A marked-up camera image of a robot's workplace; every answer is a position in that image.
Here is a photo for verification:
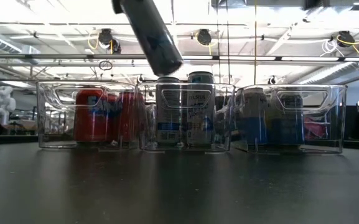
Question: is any black overhead frame bar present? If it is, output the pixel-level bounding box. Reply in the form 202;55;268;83
0;53;359;62

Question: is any hanging black cable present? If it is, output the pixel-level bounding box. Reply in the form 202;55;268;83
226;0;230;84
217;0;221;84

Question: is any clear plastic bin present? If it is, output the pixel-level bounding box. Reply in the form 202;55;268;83
235;83;348;155
36;80;140;150
137;82;236;153

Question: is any hanging metal ring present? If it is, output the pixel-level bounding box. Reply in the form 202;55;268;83
98;60;113;72

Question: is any pink red object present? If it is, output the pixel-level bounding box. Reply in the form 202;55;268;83
303;115;329;140

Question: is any white robot figure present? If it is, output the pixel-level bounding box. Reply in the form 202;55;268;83
0;86;17;125

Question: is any black ceiling dome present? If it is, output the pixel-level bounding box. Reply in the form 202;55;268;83
197;28;213;47
336;30;356;48
98;28;114;46
110;39;123;55

